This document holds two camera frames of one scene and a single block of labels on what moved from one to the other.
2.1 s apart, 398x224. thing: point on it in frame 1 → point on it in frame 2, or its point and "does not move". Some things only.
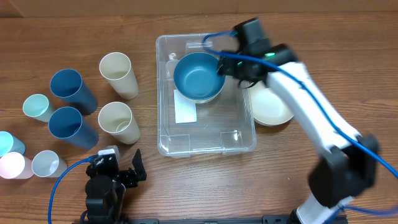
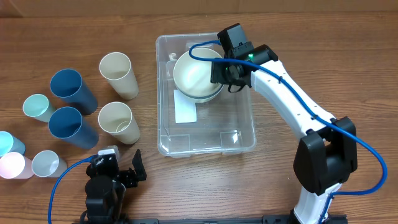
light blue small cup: (10, 144) does not move
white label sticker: (185, 108) does not move
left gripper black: (140, 171) does not move
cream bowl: (267, 109) → (189, 74)
